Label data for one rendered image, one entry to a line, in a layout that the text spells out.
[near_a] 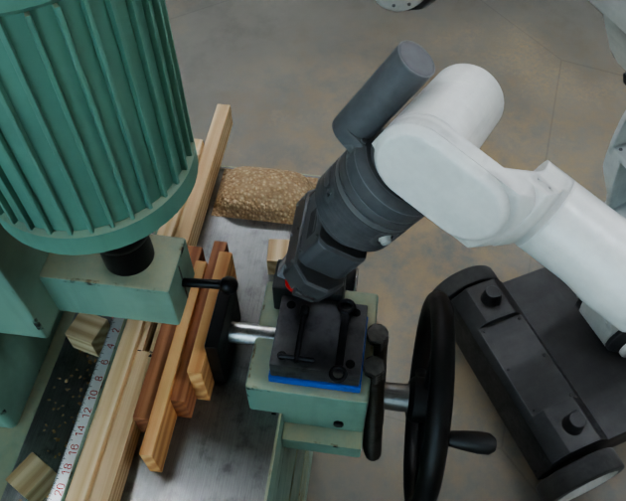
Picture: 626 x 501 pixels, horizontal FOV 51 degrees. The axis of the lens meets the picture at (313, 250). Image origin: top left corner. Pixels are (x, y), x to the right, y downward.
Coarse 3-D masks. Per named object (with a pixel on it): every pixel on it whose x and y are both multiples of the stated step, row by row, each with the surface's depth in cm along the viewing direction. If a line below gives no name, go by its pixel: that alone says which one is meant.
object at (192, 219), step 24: (216, 120) 98; (216, 144) 95; (216, 168) 95; (192, 192) 90; (192, 216) 87; (192, 240) 87; (144, 336) 77; (120, 408) 72; (120, 432) 70; (120, 456) 69; (96, 480) 67; (120, 480) 69
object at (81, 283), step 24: (168, 240) 69; (48, 264) 67; (72, 264) 67; (96, 264) 67; (168, 264) 67; (192, 264) 73; (48, 288) 68; (72, 288) 67; (96, 288) 66; (120, 288) 66; (144, 288) 66; (168, 288) 66; (96, 312) 71; (120, 312) 70; (144, 312) 69; (168, 312) 69
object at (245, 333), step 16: (224, 304) 73; (224, 320) 72; (208, 336) 71; (224, 336) 73; (240, 336) 75; (256, 336) 75; (272, 336) 74; (208, 352) 71; (224, 352) 74; (224, 368) 75
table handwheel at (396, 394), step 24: (432, 312) 80; (432, 336) 76; (432, 360) 74; (408, 384) 87; (432, 384) 73; (384, 408) 85; (408, 408) 84; (432, 408) 72; (408, 432) 96; (432, 432) 72; (408, 456) 93; (432, 456) 72; (408, 480) 89; (432, 480) 73
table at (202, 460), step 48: (240, 240) 90; (240, 288) 85; (240, 384) 78; (144, 432) 74; (192, 432) 74; (240, 432) 74; (288, 432) 77; (336, 432) 77; (144, 480) 71; (192, 480) 71; (240, 480) 71
